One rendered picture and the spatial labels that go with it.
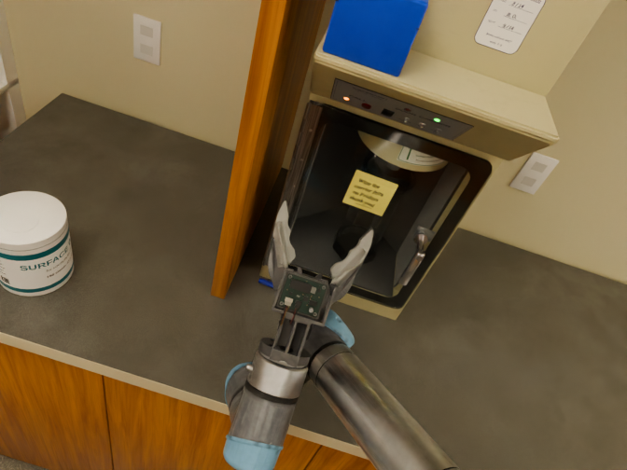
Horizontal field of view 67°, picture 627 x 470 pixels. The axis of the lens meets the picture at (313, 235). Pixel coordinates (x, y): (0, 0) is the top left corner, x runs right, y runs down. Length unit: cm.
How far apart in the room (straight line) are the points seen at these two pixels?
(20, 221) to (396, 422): 69
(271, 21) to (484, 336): 84
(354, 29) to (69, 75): 106
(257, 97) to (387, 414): 45
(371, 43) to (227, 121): 81
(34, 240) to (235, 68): 65
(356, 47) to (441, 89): 12
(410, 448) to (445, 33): 53
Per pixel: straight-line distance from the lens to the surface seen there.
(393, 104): 67
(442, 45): 72
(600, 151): 136
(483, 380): 112
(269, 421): 66
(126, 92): 146
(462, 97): 64
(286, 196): 87
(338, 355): 70
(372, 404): 64
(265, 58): 66
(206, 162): 131
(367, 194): 83
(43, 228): 93
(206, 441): 116
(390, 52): 61
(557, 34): 73
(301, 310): 61
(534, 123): 67
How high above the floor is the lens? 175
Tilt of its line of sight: 44 degrees down
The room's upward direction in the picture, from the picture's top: 20 degrees clockwise
